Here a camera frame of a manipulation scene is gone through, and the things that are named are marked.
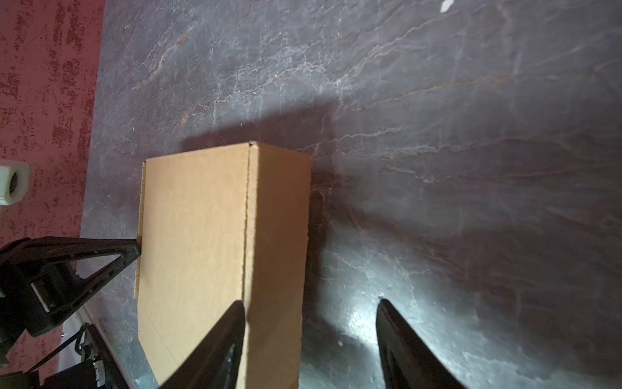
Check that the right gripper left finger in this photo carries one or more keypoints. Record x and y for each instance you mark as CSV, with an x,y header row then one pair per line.
x,y
215,362

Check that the brown cardboard box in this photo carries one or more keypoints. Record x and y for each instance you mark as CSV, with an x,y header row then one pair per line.
x,y
216,226

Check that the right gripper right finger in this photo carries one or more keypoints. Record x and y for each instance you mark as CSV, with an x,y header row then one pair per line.
x,y
406,360

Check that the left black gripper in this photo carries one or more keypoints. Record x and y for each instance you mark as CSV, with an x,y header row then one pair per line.
x,y
40,288

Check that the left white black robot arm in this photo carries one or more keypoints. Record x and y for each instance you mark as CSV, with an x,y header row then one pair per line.
x,y
81,361

